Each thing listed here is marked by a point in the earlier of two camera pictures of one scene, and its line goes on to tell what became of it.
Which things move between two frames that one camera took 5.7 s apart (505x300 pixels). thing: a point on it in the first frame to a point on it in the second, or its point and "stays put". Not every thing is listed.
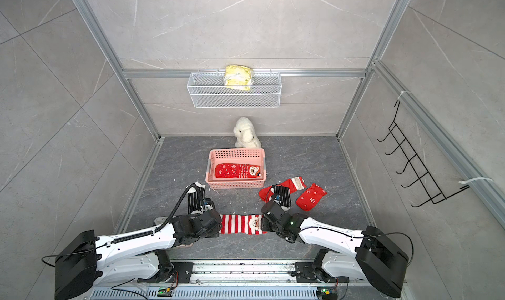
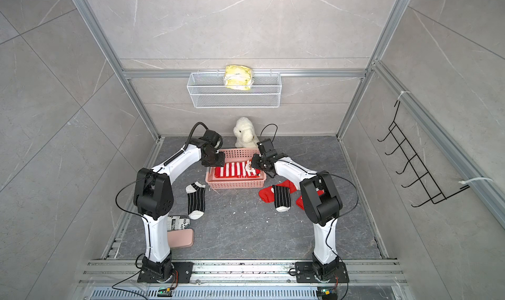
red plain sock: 294,184 stays put
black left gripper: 216,233 to 221,162
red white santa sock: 250,224 to 242,169
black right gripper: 265,227 to 255,161
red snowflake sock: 310,197 stays put
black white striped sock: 195,198 stays put
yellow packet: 238,77 stays put
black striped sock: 284,192 stays put
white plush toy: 245,135 stays put
